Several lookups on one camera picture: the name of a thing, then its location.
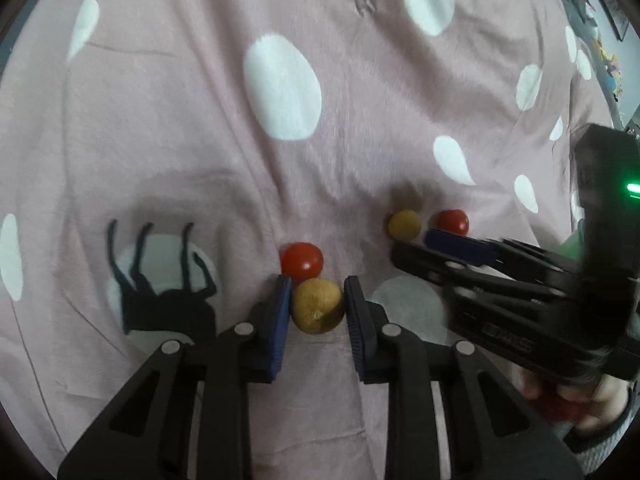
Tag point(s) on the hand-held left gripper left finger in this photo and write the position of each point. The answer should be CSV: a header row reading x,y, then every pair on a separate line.
x,y
280,325

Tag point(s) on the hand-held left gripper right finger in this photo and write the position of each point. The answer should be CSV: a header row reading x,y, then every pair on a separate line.
x,y
357,330

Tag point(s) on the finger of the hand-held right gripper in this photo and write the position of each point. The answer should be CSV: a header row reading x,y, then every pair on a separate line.
x,y
425,262
460,246

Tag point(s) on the red cherry tomato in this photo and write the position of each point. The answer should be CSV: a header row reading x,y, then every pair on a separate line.
x,y
452,220
301,258

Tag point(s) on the small tan round fruit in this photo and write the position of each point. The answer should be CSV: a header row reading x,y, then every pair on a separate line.
x,y
317,305

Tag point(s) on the person's right forearm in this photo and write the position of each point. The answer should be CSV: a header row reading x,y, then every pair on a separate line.
x,y
607,450

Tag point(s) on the person's right hand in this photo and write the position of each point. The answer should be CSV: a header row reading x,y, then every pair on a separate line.
x,y
612,392

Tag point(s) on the yellow-green oval fruit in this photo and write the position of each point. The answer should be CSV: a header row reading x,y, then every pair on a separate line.
x,y
405,223

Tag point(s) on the row of colourful plush toys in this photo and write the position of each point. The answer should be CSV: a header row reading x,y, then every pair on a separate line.
x,y
610,65

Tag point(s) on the pink polka dot blanket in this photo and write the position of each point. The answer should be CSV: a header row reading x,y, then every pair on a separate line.
x,y
200,135

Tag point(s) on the large framed wall picture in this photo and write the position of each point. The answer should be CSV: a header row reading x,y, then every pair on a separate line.
x,y
607,0

